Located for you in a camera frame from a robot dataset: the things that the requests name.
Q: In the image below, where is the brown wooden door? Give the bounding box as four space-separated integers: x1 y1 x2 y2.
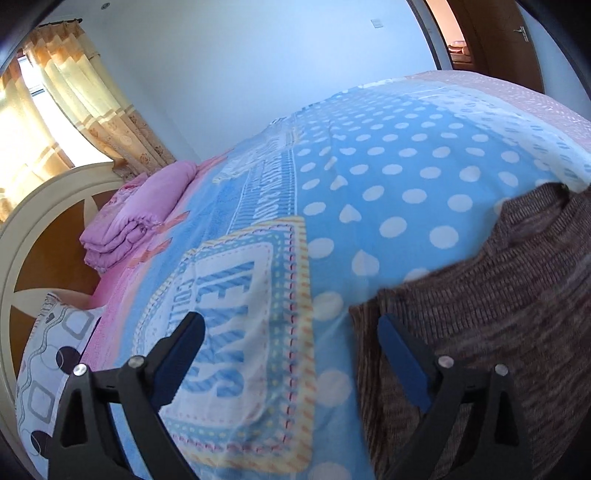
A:
448 0 544 93

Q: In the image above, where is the patterned blue pink bedsheet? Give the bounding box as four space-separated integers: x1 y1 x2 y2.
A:
80 71 590 479

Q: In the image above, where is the folded pink quilt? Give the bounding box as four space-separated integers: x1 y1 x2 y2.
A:
80 162 198 273

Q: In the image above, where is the white patterned pillow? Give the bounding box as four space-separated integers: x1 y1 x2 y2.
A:
15 293 104 478

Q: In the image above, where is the beige patterned curtain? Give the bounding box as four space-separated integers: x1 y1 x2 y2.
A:
1 20 176 219

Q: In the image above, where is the silver door handle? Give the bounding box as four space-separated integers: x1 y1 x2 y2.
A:
514 26 530 43

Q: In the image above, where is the brown knitted sweater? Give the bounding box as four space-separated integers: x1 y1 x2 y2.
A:
349 183 590 479

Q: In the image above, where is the cream wooden headboard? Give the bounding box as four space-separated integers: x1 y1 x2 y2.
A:
1 163 122 449

